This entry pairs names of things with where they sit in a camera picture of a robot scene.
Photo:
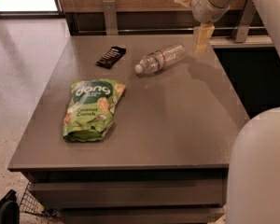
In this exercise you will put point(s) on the grey drawer table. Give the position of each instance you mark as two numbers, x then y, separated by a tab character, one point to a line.
164	160

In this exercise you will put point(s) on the left metal wall bracket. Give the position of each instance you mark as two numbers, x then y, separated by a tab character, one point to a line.
110	15

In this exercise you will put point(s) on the clear plastic water bottle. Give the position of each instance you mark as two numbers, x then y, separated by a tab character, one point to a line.
160	59

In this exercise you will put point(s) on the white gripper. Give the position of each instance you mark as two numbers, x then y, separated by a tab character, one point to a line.
204	6

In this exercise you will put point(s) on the black wire basket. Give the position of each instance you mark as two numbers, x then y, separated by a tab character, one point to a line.
30	205

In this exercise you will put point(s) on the right metal wall bracket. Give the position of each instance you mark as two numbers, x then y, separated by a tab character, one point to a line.
249	17

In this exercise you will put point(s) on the green snack bag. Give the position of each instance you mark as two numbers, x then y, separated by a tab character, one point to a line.
90	114

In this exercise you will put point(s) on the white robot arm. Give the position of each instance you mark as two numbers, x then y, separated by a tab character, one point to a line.
253	188

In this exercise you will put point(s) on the black candy bar wrapper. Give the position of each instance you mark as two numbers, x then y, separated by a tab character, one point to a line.
111	57

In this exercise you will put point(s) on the metal wall bracket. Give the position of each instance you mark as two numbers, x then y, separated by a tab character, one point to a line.
110	15
249	17

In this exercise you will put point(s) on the black object on floor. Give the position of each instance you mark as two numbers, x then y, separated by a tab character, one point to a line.
9	209

